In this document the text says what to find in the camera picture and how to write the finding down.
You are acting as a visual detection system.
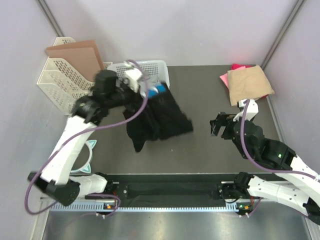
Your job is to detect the pink folded t-shirt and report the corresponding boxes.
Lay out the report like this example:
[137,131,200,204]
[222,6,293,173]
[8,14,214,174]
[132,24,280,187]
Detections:
[219,73,229,89]

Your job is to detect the purple cable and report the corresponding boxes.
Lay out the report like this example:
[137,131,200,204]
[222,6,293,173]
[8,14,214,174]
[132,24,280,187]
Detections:
[238,99,320,179]
[23,59,151,215]

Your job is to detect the slotted grey cable duct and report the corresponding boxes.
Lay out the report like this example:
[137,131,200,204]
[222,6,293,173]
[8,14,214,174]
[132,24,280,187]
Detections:
[49,201,256,213]

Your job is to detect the brown cardboard folder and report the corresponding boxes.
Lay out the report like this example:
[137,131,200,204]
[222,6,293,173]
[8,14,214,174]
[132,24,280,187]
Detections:
[45,40,105,82]

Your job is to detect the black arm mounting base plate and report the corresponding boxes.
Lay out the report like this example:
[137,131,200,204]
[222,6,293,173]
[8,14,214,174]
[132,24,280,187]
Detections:
[84,172,263,208]

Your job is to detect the beige folded t-shirt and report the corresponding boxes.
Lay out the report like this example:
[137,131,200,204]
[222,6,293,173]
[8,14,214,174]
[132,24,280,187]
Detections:
[227,65,275,106]

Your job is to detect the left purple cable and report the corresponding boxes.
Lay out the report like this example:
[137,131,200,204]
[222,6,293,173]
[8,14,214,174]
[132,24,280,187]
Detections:
[23,59,151,215]

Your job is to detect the white perforated plastic basket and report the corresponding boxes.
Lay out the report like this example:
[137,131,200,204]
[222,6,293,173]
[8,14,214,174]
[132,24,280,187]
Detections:
[105,60,170,99]

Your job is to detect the cream perforated file organizer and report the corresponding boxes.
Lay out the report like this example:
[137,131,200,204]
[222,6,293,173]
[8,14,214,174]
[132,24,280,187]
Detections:
[37,37,112,115]

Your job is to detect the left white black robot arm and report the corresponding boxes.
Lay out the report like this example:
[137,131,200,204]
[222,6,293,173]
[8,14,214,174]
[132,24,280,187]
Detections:
[24,68,148,208]

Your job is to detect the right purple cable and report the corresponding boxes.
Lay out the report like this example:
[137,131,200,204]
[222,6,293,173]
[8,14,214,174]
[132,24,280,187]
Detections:
[238,99,320,179]

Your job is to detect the teal cat ear headphones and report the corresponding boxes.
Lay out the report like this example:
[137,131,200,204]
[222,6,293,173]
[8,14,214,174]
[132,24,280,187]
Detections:
[70,139,97,174]

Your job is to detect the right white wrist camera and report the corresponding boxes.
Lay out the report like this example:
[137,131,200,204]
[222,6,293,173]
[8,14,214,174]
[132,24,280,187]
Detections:
[233,99,259,122]

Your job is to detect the red folded t-shirt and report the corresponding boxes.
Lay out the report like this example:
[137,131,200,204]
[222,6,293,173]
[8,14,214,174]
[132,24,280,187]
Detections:
[231,63,254,70]

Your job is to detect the black daisy print t-shirt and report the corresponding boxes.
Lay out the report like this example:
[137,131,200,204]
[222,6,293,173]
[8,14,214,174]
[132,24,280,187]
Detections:
[126,82,194,153]

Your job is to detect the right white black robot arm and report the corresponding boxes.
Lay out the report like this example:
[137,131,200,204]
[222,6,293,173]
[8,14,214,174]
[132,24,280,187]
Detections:
[209,112,320,224]

